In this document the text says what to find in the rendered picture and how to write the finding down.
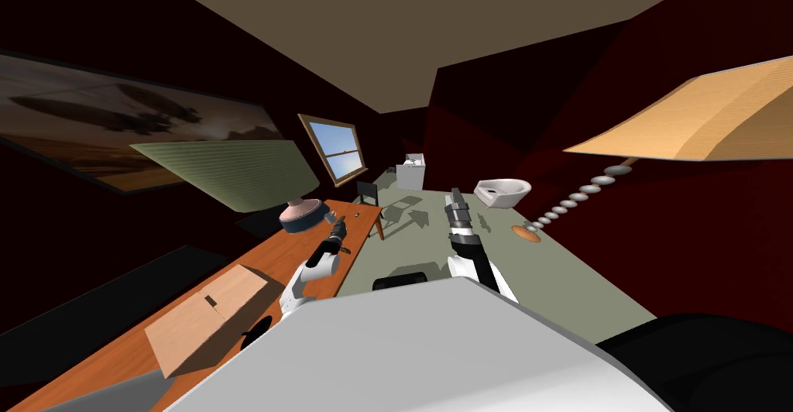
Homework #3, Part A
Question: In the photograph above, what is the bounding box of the white cabinet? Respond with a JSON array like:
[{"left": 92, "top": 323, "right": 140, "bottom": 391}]
[{"left": 394, "top": 152, "right": 427, "bottom": 192}]

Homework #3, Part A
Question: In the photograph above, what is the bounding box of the dark framed wall picture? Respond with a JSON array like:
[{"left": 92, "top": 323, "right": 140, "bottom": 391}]
[{"left": 0, "top": 49, "right": 287, "bottom": 197}]

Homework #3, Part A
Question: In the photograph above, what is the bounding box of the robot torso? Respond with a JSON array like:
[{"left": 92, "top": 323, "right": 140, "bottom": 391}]
[{"left": 163, "top": 269, "right": 675, "bottom": 412}]

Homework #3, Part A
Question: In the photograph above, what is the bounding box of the orange shade floor lamp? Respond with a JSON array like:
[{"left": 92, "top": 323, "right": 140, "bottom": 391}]
[{"left": 510, "top": 55, "right": 793, "bottom": 244}]

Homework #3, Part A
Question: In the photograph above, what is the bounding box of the black chair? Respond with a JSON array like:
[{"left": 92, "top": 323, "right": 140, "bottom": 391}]
[{"left": 353, "top": 179, "right": 381, "bottom": 209}]

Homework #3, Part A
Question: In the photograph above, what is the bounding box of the green shade table lamp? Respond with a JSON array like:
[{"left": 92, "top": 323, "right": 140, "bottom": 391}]
[{"left": 129, "top": 139, "right": 332, "bottom": 235}]

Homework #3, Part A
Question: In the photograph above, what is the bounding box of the orange wooden desk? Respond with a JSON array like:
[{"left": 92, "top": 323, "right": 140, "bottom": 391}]
[{"left": 5, "top": 199, "right": 386, "bottom": 412}]

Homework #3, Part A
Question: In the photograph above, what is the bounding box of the brown cardboard box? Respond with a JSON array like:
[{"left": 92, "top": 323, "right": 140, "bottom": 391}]
[{"left": 143, "top": 263, "right": 269, "bottom": 379}]

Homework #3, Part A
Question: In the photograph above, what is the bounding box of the white armchair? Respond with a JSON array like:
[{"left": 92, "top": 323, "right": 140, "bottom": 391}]
[{"left": 473, "top": 177, "right": 534, "bottom": 211}]

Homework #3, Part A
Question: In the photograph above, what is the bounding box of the wooden framed window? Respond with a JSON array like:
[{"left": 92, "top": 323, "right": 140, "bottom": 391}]
[{"left": 297, "top": 112, "right": 369, "bottom": 189}]

